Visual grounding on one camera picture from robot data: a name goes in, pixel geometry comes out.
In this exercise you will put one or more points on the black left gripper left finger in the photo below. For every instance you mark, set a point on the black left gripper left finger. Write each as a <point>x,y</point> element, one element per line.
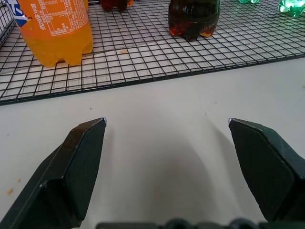
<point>59,181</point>

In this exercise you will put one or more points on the orange soda plastic bottle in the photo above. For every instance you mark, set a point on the orange soda plastic bottle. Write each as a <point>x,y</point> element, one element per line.
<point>56,31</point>

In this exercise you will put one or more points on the green plastic soda bottle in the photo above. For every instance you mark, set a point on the green plastic soda bottle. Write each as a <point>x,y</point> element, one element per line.
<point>292,7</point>
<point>250,2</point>

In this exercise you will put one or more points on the dark cola plastic bottle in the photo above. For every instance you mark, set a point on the dark cola plastic bottle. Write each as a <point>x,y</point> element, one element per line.
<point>114,4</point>
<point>193,19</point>

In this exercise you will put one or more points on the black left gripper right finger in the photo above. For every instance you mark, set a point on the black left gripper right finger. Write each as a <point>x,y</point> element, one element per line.
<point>267,171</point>

